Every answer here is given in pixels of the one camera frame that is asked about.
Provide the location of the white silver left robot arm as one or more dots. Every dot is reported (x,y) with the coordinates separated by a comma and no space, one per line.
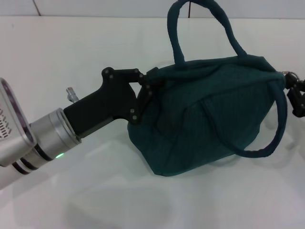
(50,136)

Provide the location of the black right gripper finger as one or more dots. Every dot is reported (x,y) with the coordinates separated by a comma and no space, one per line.
(295,82)
(297,102)

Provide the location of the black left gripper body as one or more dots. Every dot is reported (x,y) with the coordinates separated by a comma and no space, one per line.
(107,102)

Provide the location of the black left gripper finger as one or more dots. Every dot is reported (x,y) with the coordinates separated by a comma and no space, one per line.
(135,75)
(144,100)

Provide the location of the teal fabric zipper bag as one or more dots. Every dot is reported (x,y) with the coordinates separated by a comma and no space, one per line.
(202,119)

